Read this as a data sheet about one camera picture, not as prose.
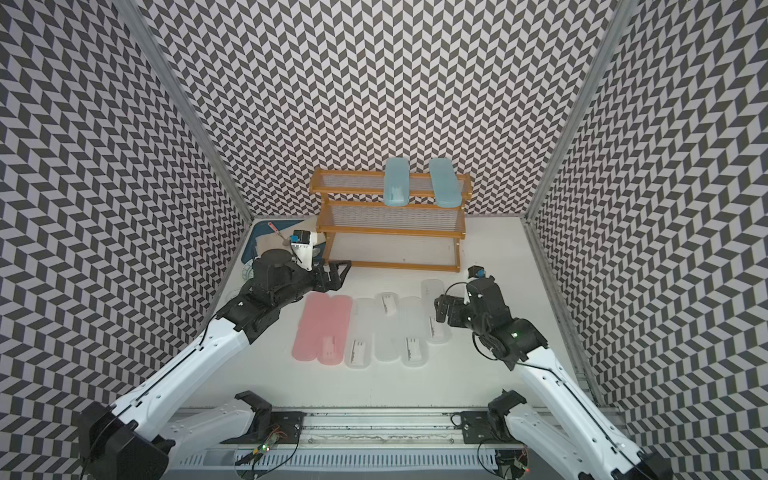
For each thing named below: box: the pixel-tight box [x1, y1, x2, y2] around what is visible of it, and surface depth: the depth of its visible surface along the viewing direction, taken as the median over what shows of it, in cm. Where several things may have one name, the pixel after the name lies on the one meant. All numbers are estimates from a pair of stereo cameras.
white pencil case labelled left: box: [345, 298, 375, 369], surface depth 88 cm
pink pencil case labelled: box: [317, 295, 353, 366], surface depth 89 cm
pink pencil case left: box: [291, 292, 330, 361], surface depth 88 cm
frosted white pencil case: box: [421, 279, 452, 344], surface depth 91 cm
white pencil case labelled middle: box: [399, 296, 429, 368], surface depth 88 cm
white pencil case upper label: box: [373, 292, 402, 362], surface depth 91 cm
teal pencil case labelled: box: [383, 157, 411, 207], surface depth 87 cm
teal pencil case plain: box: [429, 157, 463, 208], surface depth 86 cm
